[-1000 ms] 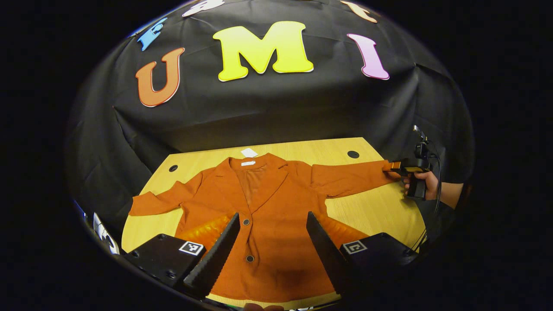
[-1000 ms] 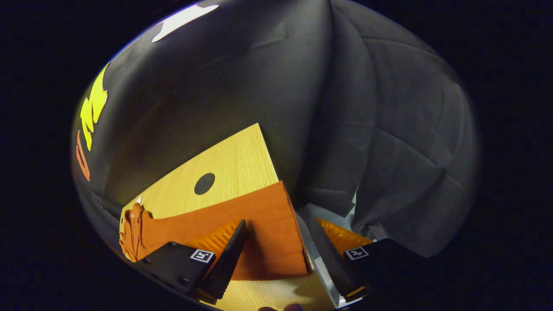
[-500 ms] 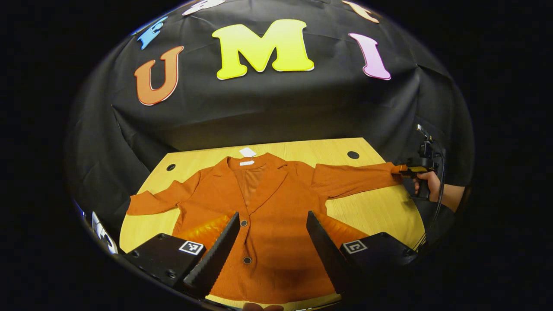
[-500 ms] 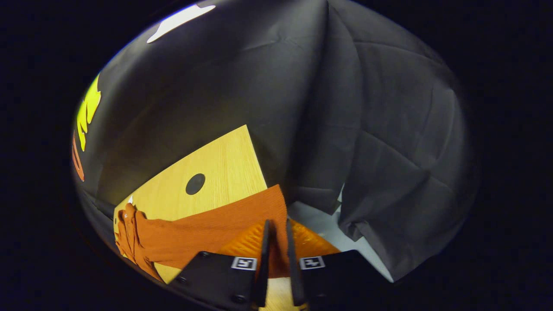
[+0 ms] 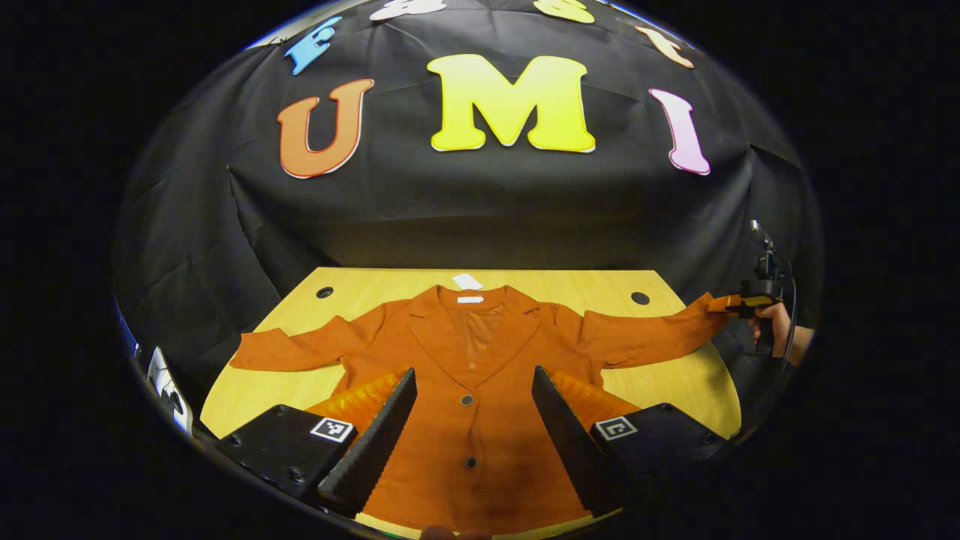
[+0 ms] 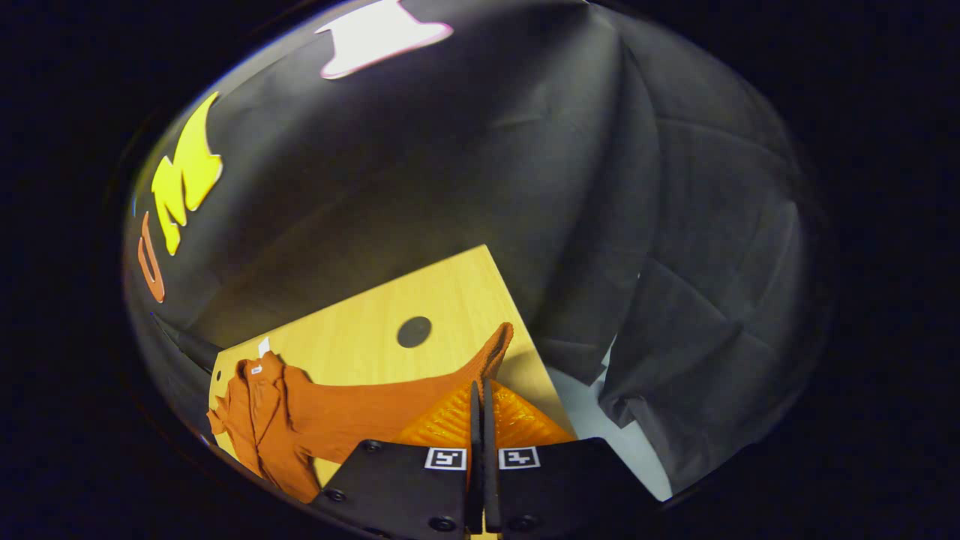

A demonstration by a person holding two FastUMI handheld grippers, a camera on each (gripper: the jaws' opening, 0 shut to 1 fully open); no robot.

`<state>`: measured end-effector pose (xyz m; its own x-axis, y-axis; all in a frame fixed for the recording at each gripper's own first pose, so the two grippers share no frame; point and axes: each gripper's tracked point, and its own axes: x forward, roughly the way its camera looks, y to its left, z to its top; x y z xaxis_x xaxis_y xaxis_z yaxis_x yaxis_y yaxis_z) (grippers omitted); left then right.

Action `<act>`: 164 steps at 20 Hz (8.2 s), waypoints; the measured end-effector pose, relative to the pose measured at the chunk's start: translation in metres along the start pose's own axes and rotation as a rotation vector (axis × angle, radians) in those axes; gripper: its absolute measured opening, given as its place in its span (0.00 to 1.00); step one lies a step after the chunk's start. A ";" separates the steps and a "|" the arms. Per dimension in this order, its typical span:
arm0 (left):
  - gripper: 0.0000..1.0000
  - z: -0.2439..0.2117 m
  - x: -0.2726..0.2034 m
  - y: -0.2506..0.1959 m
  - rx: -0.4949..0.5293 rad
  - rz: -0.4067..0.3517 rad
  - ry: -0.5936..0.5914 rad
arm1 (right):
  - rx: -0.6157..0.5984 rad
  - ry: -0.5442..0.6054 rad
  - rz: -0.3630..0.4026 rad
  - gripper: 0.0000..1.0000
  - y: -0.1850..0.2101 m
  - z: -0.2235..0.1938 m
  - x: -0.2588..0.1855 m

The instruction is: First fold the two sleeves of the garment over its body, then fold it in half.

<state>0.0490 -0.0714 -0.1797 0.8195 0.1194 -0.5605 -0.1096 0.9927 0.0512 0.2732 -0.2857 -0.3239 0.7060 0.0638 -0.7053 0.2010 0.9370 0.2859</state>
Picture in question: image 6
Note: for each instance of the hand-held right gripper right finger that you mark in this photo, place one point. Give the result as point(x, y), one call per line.
point(562, 480)

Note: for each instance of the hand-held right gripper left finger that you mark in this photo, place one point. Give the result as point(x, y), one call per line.
point(397, 480)

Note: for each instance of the orange button-up shirt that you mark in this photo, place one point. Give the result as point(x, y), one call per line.
point(360, 412)

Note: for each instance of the white tape strip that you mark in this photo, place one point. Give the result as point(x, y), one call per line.
point(264, 346)

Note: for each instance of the black backdrop cloth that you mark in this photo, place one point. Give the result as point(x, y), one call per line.
point(450, 150)

